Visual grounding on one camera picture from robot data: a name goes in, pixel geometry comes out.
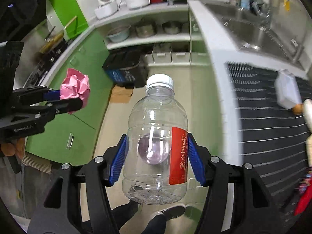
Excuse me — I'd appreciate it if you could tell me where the pink paper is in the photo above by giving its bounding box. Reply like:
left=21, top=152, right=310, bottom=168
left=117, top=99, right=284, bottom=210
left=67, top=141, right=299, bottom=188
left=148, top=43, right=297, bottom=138
left=60, top=68, right=90, bottom=108

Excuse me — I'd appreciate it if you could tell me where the clear plastic bottle red label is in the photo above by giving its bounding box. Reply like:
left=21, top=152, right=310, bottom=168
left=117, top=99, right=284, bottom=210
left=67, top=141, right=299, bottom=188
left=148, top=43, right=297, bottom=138
left=122, top=74, right=188, bottom=205

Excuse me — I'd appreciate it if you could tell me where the left hand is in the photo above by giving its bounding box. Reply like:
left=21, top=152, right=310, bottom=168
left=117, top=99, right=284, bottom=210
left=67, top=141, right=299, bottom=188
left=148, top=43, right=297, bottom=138
left=1, top=138, right=25, bottom=160

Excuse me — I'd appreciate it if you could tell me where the cardboard piece on floor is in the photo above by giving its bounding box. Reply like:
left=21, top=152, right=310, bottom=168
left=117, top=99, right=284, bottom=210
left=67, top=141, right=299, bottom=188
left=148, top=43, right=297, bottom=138
left=109, top=86, right=133, bottom=104

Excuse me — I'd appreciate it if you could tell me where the black striped table mat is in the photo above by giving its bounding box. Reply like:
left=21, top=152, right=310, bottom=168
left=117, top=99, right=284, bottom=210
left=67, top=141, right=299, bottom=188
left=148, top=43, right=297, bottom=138
left=226, top=63, right=310, bottom=229

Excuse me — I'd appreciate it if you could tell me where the black blue recycling bin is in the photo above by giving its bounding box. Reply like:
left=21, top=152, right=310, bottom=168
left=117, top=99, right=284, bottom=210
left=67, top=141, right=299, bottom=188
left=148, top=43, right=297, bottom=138
left=102, top=51, right=148, bottom=88

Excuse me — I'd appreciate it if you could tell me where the light blue basin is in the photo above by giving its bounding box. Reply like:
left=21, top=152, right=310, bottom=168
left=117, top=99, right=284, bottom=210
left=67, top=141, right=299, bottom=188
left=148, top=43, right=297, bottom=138
left=106, top=25, right=131, bottom=43

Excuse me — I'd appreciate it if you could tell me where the white storage box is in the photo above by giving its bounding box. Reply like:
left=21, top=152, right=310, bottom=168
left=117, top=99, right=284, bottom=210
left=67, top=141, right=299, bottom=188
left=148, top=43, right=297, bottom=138
left=152, top=43, right=172, bottom=63
left=171, top=42, right=190, bottom=63

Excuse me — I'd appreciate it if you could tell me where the brown round fruit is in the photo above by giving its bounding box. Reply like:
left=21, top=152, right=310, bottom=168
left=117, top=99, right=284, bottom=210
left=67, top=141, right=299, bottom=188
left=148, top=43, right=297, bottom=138
left=292, top=104, right=303, bottom=115

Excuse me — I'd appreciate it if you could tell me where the white rectangular plastic box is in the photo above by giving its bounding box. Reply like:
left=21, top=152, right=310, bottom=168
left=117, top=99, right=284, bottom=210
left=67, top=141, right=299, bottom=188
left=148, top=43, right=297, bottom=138
left=274, top=70, right=302, bottom=110

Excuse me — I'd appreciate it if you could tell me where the white rice cooker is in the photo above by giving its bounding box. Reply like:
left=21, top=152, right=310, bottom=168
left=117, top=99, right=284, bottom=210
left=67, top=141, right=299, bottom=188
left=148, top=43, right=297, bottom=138
left=95, top=0, right=119, bottom=20

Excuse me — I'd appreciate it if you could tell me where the steel pot on shelf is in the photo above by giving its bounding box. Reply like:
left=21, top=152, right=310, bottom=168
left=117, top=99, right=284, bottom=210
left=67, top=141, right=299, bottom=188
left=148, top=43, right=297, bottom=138
left=134, top=19, right=157, bottom=38

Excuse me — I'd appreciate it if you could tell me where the stainless steel sink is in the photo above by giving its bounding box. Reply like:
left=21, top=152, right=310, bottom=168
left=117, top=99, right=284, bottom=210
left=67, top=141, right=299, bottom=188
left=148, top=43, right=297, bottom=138
left=205, top=4, right=303, bottom=66

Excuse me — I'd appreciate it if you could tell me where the chrome faucet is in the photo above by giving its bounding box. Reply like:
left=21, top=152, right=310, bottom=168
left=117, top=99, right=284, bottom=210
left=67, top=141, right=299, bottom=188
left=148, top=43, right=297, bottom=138
left=251, top=1, right=271, bottom=28

